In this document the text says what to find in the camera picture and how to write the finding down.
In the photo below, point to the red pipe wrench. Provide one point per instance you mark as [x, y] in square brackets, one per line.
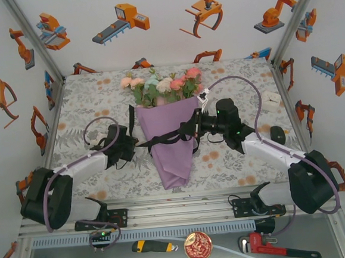
[259, 244]

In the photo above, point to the black oval object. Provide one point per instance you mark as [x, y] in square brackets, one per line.
[277, 134]

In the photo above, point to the aluminium side rail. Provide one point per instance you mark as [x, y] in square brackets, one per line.
[279, 78]
[55, 114]

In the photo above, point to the black printed ribbon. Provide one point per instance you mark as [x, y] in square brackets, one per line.
[161, 139]

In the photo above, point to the small white square clock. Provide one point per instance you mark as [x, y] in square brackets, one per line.
[271, 101]

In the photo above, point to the round red gold tin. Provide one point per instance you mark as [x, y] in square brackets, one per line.
[198, 247]

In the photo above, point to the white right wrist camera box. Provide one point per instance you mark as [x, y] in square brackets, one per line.
[203, 97]

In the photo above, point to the purple wrapping paper sheet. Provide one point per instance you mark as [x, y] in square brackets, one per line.
[172, 162]

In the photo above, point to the black yellow utility knife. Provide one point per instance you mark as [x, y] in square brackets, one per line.
[149, 246]

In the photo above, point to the fake flower bouquet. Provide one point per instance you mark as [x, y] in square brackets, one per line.
[163, 86]

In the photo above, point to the aluminium rail base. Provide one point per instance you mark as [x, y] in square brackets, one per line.
[181, 207]

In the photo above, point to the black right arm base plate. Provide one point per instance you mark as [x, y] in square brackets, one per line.
[241, 208]

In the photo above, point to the small black controller board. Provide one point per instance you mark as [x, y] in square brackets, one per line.
[101, 236]

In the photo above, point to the floral patterned tablecloth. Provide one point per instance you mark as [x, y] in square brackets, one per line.
[223, 167]

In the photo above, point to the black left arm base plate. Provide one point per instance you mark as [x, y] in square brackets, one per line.
[119, 218]

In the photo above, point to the aluminium corner post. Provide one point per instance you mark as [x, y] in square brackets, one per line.
[294, 20]
[35, 41]

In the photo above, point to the clear plastic tube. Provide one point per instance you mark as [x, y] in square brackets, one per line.
[230, 250]

